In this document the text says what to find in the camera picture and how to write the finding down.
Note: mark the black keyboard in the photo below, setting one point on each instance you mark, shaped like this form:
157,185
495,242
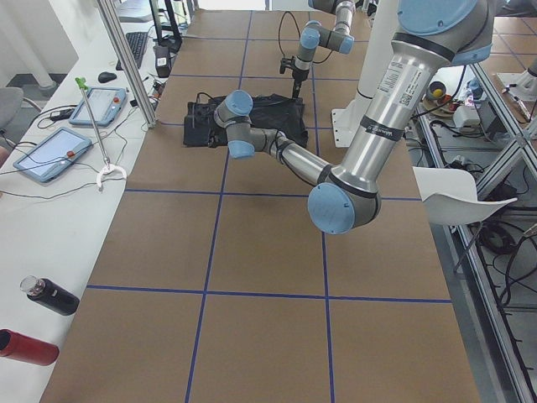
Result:
137,42

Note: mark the red water bottle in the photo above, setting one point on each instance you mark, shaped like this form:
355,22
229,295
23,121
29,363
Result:
17,346

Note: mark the black computer mouse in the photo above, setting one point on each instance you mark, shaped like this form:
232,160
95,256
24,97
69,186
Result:
106,76

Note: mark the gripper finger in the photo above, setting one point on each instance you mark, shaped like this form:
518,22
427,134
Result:
296,89

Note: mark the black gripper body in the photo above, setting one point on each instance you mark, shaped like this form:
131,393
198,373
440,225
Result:
299,77

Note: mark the far blue teach pendant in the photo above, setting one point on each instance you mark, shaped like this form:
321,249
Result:
105,102

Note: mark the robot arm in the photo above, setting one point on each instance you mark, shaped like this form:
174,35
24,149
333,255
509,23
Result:
314,35
426,36

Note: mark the blue teach pendant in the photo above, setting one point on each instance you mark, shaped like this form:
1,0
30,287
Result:
53,155
105,102

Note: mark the reacher grabber stick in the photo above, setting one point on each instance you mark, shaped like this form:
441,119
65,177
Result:
108,167

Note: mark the white chair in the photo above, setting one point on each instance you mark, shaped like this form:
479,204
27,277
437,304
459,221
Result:
450,197

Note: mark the aluminium frame post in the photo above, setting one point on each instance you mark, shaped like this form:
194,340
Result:
125,56

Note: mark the black water bottle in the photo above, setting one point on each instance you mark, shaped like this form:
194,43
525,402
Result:
50,295

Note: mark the near blue teach pendant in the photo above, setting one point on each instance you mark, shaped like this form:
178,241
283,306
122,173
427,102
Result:
53,155

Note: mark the brown paper table cover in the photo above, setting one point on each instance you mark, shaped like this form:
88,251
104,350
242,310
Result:
213,285

